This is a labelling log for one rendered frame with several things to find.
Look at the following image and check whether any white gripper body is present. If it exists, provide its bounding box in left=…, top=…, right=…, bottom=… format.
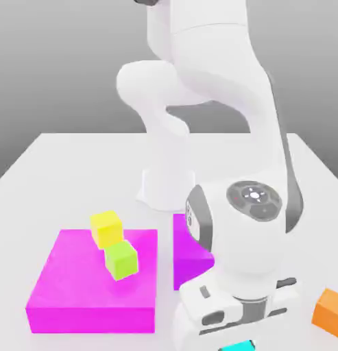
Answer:
left=171, top=300, right=292, bottom=351

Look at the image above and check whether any small cyan cube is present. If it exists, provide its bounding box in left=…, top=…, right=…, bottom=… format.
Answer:
left=217, top=339, right=256, bottom=351

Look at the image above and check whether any small lime green cube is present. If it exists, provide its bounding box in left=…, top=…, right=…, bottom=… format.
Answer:
left=104, top=240, right=139, bottom=282

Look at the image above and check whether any small yellow cube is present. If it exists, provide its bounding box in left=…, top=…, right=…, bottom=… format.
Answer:
left=89, top=210, right=123, bottom=250

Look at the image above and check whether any small orange cube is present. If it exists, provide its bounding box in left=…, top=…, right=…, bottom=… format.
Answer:
left=311, top=287, right=338, bottom=339

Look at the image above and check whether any large purple box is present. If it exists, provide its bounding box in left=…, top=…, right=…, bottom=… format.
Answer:
left=173, top=213, right=215, bottom=291

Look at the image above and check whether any large magenta box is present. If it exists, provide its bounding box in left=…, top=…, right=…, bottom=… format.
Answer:
left=25, top=228, right=159, bottom=335

